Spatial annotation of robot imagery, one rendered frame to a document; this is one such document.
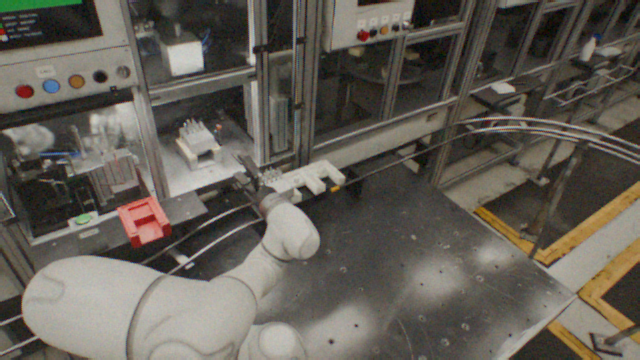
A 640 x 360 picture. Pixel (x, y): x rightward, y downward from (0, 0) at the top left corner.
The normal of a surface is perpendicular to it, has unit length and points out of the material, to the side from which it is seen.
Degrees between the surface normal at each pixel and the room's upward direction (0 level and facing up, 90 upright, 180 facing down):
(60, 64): 90
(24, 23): 90
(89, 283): 5
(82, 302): 28
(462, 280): 0
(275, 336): 7
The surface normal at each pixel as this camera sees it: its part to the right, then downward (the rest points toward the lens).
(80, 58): 0.57, 0.55
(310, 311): 0.07, -0.77
